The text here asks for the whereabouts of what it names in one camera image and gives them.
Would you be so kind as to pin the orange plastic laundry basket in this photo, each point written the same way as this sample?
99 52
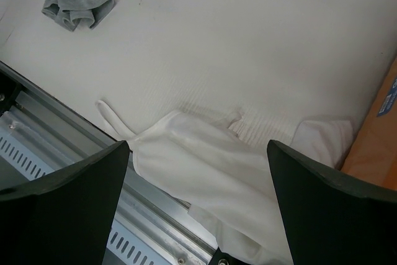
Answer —
372 157

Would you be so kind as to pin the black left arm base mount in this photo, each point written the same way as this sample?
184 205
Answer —
9 90

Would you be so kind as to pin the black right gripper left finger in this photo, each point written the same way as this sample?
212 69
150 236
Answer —
64 217

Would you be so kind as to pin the aluminium table edge rail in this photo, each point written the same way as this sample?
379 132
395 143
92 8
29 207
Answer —
61 137

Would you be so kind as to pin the white slotted cable duct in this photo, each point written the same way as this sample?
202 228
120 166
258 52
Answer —
123 247

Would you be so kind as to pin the white tank top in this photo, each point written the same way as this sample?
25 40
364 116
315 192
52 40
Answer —
227 183

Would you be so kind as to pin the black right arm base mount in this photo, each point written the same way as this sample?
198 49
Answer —
221 258

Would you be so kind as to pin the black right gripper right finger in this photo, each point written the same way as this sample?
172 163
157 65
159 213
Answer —
331 217

